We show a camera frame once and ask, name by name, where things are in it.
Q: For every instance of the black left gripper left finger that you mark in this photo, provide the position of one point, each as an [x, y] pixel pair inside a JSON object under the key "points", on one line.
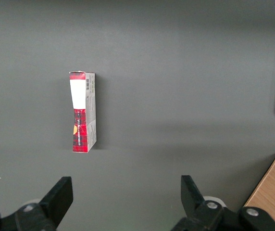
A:
{"points": [[55, 202]]}

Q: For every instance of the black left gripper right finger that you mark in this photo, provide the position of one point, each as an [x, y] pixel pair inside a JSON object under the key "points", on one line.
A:
{"points": [[195, 199]]}

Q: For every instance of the light wooden board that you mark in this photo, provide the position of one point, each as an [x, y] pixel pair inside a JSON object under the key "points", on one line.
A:
{"points": [[272, 192]]}

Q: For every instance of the red plaid cardboard box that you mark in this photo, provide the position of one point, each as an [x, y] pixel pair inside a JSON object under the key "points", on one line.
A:
{"points": [[82, 113]]}

